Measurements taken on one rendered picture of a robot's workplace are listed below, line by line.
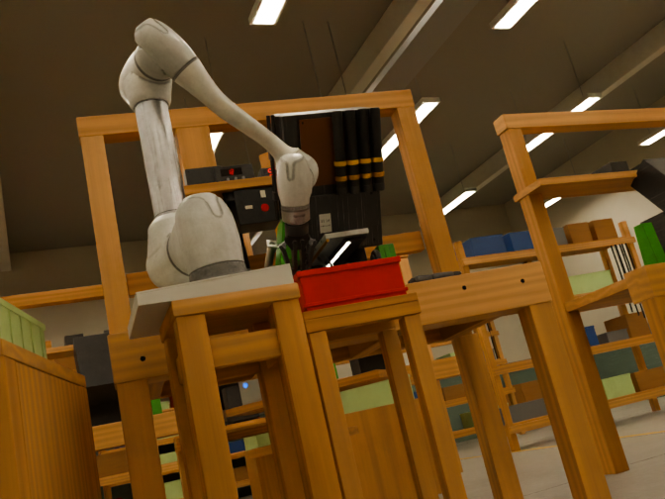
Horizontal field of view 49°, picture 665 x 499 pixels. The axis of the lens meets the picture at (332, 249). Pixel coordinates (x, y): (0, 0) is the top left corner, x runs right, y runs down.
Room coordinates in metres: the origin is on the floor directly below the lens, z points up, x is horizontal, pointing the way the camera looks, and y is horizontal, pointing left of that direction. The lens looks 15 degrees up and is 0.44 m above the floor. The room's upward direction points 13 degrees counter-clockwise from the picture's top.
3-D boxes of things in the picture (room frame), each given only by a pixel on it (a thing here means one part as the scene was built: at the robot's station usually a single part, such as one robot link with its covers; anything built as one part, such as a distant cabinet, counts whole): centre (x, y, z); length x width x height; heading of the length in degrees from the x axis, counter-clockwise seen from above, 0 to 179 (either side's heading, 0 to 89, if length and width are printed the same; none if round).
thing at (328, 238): (2.62, 0.00, 1.11); 0.39 x 0.16 x 0.03; 18
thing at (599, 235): (8.27, -2.28, 1.14); 2.45 x 0.55 x 2.28; 114
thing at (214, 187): (2.94, 0.19, 1.52); 0.90 x 0.25 x 0.04; 108
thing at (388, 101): (2.98, 0.20, 1.89); 1.50 x 0.09 x 0.09; 108
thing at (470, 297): (2.43, 0.02, 0.82); 1.50 x 0.14 x 0.15; 108
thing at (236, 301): (1.90, 0.31, 0.83); 0.32 x 0.32 x 0.04; 21
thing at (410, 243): (3.05, 0.22, 1.23); 1.30 x 0.05 x 0.09; 108
